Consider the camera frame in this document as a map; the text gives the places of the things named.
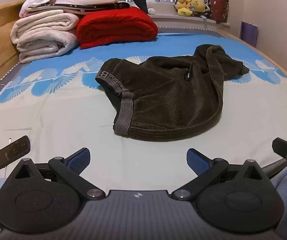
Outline white fluffy folded blanket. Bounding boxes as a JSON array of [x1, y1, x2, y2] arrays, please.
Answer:
[[10, 9, 80, 44]]

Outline white speckled folded blanket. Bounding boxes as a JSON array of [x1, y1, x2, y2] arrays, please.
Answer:
[[16, 27, 79, 64]]

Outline black smartphone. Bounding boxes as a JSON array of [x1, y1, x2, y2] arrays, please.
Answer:
[[0, 135, 31, 171]]

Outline red owl cushion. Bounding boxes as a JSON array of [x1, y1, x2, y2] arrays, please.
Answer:
[[210, 0, 232, 24]]

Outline black and white plush toy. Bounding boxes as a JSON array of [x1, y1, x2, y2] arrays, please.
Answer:
[[201, 3, 213, 20]]

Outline yellow bear plush toy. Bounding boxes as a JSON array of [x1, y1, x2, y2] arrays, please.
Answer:
[[190, 0, 207, 17]]

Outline dark patterned folded cloth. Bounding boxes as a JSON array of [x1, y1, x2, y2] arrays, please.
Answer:
[[25, 1, 131, 15]]

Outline red folded blanket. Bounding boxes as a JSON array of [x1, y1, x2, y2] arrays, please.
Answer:
[[76, 6, 159, 50]]

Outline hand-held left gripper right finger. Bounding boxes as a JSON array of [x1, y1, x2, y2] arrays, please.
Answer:
[[171, 148, 271, 200]]

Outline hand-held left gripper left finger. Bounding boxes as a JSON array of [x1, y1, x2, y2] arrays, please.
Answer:
[[7, 148, 106, 200]]

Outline purple bag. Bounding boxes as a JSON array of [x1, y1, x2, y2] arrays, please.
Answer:
[[240, 21, 259, 47]]

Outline dark olive corduroy pants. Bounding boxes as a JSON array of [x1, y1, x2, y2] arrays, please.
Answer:
[[95, 44, 250, 142]]

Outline blue and white bed sheet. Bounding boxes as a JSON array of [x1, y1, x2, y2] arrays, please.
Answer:
[[0, 26, 287, 198]]

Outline light blue clothing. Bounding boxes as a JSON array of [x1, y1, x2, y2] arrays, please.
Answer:
[[0, 165, 287, 240]]

